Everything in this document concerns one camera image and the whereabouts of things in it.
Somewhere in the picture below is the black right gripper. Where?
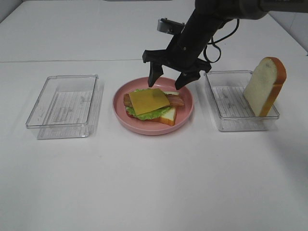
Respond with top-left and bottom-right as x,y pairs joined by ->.
142,31 -> 212,89

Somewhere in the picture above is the clear plastic tray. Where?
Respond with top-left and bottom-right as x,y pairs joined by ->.
204,70 -> 280,132
26,74 -> 104,140

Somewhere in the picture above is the clear plastic left tray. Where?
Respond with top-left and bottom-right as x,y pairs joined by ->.
26,74 -> 104,140

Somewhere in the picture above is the bacon strip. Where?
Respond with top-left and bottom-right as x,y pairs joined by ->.
166,94 -> 185,107
123,93 -> 133,107

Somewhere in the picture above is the yellow cheese slice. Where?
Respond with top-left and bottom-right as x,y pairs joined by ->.
128,89 -> 170,115

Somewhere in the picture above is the bread slice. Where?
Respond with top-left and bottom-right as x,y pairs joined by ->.
125,91 -> 181,126
243,57 -> 287,117

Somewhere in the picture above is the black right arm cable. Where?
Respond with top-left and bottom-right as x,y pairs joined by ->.
203,18 -> 241,64

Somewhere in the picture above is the green lettuce leaf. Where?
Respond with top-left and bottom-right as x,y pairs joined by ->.
123,88 -> 172,120

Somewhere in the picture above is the pink round plate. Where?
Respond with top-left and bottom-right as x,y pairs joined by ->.
113,77 -> 194,135

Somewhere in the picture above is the clear plastic right tray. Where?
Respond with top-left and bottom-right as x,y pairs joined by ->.
204,70 -> 280,132

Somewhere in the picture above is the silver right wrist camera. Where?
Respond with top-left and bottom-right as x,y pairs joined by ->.
157,18 -> 185,35

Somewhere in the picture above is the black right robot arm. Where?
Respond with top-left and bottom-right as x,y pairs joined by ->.
142,0 -> 308,90

